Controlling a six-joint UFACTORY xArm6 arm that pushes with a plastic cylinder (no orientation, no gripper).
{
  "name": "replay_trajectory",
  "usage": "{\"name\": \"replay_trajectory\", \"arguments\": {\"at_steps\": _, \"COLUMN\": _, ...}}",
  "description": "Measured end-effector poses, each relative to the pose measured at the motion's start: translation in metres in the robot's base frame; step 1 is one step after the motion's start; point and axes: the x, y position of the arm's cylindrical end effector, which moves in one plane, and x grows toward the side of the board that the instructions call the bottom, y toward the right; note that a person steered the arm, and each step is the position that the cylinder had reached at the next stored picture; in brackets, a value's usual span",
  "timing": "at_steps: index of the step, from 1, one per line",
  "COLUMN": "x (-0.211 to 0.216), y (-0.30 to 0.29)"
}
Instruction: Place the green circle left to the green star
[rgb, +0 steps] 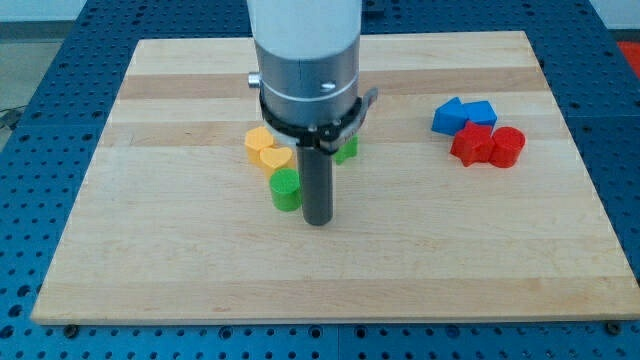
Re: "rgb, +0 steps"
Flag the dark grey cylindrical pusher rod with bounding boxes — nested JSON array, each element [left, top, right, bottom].
[[297, 147, 333, 226]]

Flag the blue cube block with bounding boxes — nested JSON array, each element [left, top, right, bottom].
[[463, 100, 498, 127]]

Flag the yellow heart block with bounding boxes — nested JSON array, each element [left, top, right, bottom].
[[259, 147, 295, 178]]

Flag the green star block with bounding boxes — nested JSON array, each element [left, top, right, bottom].
[[333, 135, 359, 165]]

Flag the red cylinder block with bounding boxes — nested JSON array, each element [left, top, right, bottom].
[[489, 127, 526, 168]]

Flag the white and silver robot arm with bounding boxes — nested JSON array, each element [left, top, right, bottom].
[[247, 0, 362, 127]]

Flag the light wooden board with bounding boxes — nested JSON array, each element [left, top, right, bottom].
[[32, 31, 639, 325]]

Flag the yellow hexagon block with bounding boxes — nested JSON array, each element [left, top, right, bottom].
[[244, 126, 275, 166]]

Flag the green cylinder block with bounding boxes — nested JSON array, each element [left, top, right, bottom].
[[269, 168, 301, 212]]

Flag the blue triangle block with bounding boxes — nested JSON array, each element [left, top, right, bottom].
[[431, 97, 469, 136]]

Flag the black clamp with lever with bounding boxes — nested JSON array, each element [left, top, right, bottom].
[[259, 87, 379, 155]]

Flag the red star block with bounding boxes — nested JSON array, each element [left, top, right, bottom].
[[450, 121, 495, 167]]

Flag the blue perforated metal table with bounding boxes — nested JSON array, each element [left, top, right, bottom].
[[1, 1, 639, 359]]

